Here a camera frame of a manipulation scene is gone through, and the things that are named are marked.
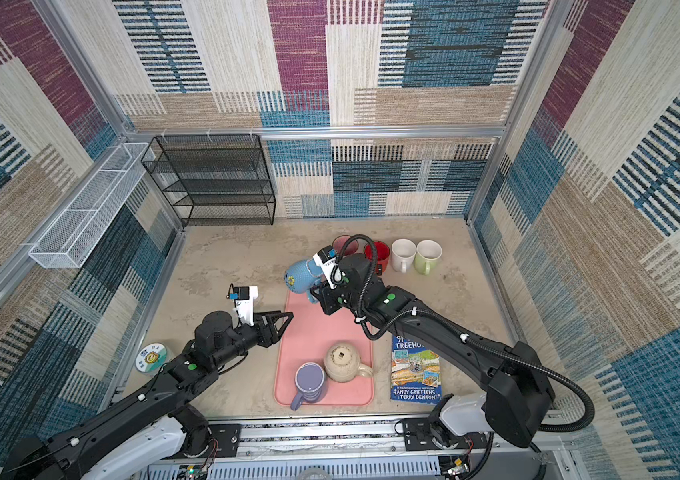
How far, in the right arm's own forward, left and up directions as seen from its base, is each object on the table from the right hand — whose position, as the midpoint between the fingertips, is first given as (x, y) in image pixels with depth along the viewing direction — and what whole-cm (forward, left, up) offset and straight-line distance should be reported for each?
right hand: (316, 293), depth 77 cm
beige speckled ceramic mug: (-14, -6, -12) cm, 19 cm away
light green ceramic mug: (+20, -35, -10) cm, 41 cm away
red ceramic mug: (+21, -20, -11) cm, 31 cm away
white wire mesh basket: (+11, +56, +14) cm, 59 cm away
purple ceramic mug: (-17, +2, -12) cm, 21 cm away
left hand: (-4, +7, -2) cm, 8 cm away
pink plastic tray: (-5, +4, -17) cm, 18 cm away
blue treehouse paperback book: (-15, -26, -18) cm, 35 cm away
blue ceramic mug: (+4, +3, +3) cm, 6 cm away
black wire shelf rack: (+49, +38, -1) cm, 62 cm away
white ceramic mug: (+21, -27, -11) cm, 36 cm away
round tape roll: (-10, +44, -12) cm, 47 cm away
